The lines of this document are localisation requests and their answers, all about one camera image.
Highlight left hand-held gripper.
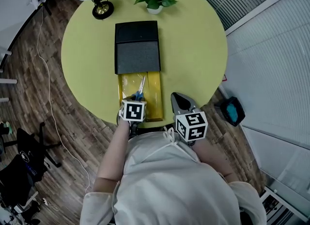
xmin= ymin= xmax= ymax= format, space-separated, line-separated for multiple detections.
xmin=118 ymin=95 xmax=148 ymax=139

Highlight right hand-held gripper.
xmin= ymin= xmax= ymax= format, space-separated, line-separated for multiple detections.
xmin=170 ymin=92 xmax=208 ymax=146

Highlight blue-handled scissors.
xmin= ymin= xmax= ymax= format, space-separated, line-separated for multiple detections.
xmin=132 ymin=75 xmax=146 ymax=101

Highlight yellow box tray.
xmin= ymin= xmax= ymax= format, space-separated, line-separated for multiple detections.
xmin=114 ymin=20 xmax=164 ymax=123

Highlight person's left forearm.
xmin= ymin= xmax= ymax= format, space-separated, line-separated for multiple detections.
xmin=93 ymin=119 xmax=131 ymax=193

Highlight person's right forearm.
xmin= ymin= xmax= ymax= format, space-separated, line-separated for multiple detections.
xmin=192 ymin=138 xmax=239 ymax=183

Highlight black waste bin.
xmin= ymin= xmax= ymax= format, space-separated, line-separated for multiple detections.
xmin=219 ymin=96 xmax=246 ymax=127

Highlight yellow-green round tablecloth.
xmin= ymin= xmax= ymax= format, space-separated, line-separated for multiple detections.
xmin=61 ymin=0 xmax=228 ymax=129

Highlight person's white shirt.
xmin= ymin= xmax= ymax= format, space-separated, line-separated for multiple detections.
xmin=79 ymin=127 xmax=267 ymax=225

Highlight black office chair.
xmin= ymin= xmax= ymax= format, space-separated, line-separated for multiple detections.
xmin=0 ymin=121 xmax=62 ymax=208

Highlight white metal rack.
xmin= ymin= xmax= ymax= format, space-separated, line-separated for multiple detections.
xmin=260 ymin=187 xmax=310 ymax=225

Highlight long white cable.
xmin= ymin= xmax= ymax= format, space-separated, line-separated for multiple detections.
xmin=36 ymin=5 xmax=91 ymax=194

